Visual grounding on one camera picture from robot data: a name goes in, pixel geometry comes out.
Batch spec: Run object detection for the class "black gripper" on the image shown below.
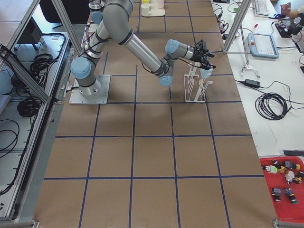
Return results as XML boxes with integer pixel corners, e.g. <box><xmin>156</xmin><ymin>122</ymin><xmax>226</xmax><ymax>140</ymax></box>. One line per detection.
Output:
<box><xmin>191</xmin><ymin>39</ymin><xmax>216</xmax><ymax>70</ymax></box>

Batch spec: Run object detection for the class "blue plastic cup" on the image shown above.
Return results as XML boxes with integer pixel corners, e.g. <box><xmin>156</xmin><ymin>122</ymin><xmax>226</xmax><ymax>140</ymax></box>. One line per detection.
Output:
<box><xmin>200</xmin><ymin>68</ymin><xmax>213</xmax><ymax>79</ymax></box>

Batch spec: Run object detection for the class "pale green plastic cup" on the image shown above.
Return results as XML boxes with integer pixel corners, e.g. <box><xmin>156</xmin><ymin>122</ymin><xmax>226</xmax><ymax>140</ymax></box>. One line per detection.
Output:
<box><xmin>141</xmin><ymin>3</ymin><xmax>150</xmax><ymax>17</ymax></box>

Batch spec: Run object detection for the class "pink plastic cup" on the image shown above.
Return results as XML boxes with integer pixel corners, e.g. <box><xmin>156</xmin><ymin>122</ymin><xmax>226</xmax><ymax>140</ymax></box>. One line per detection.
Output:
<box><xmin>157</xmin><ymin>0</ymin><xmax>164</xmax><ymax>9</ymax></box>

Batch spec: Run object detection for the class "grey claw tool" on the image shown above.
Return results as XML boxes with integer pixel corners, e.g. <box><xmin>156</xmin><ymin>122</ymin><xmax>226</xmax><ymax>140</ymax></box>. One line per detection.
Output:
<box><xmin>240</xmin><ymin>25</ymin><xmax>260</xmax><ymax>78</ymax></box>

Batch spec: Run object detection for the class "black power adapter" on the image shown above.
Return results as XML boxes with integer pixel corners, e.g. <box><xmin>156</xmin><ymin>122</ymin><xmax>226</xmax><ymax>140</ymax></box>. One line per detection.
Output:
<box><xmin>244</xmin><ymin>79</ymin><xmax>261</xmax><ymax>88</ymax></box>

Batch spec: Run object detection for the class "teach pendant tablet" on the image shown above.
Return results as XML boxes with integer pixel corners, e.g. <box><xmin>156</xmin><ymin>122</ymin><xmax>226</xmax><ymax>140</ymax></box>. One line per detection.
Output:
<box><xmin>247</xmin><ymin>32</ymin><xmax>279</xmax><ymax>59</ymax></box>

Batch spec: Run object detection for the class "cream plastic tray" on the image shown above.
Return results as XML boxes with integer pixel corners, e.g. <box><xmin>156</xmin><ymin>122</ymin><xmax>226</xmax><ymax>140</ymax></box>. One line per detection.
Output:
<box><xmin>141</xmin><ymin>0</ymin><xmax>165</xmax><ymax>17</ymax></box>

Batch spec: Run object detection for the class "white keyboard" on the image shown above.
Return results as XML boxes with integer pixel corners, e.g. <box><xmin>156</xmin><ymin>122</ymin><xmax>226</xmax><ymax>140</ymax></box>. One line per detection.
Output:
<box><xmin>252</xmin><ymin>0</ymin><xmax>269</xmax><ymax>17</ymax></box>

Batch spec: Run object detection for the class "red parts tray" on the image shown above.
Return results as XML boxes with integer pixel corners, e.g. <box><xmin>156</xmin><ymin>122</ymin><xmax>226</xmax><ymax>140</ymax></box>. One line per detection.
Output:
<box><xmin>260</xmin><ymin>156</ymin><xmax>304</xmax><ymax>223</ymax></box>

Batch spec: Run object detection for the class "white wire cup rack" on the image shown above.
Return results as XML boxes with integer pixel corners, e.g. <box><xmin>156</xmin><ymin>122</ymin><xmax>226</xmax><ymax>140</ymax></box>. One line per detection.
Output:
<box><xmin>184</xmin><ymin>62</ymin><xmax>213</xmax><ymax>103</ymax></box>

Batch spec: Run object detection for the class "aluminium frame post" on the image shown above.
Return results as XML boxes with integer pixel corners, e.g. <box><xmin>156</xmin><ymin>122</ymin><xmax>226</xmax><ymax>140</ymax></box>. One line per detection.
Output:
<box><xmin>223</xmin><ymin>0</ymin><xmax>251</xmax><ymax>54</ymax></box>

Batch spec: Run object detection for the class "coiled black cable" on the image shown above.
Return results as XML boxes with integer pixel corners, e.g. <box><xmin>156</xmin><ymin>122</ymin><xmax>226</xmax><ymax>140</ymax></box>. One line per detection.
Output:
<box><xmin>255</xmin><ymin>80</ymin><xmax>304</xmax><ymax>121</ymax></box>

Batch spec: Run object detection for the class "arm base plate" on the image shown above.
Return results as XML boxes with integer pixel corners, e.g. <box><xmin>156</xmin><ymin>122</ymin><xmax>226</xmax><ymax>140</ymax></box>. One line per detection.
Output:
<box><xmin>69</xmin><ymin>75</ymin><xmax>111</xmax><ymax>105</ymax></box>

